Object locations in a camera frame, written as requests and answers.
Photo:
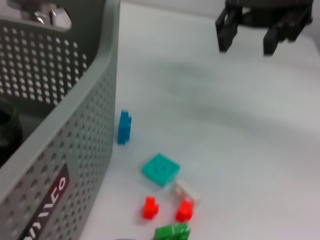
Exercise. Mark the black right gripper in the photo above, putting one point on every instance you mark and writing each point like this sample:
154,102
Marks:
270,11

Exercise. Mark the grey perforated plastic storage bin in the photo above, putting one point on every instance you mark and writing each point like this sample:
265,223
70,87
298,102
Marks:
75,125

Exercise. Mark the blue toy brick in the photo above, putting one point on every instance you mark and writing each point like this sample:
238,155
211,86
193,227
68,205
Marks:
124,127

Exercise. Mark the teal square toy brick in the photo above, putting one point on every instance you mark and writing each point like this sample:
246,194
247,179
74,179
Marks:
161,169

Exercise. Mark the white toy brick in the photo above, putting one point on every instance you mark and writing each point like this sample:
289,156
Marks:
187,191

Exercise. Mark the small red toy brick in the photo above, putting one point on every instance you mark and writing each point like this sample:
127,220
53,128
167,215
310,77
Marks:
150,208
184,211

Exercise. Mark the green toy brick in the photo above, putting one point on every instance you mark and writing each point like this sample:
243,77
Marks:
172,231

